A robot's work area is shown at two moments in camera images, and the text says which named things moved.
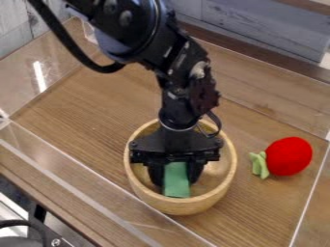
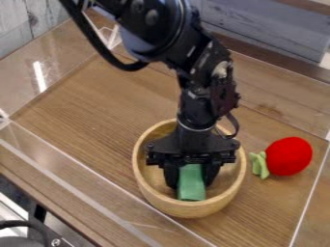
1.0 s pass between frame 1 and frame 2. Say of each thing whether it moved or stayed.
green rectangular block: moved
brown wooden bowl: moved
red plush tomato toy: stayed
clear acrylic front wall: stayed
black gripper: moved
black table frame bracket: stayed
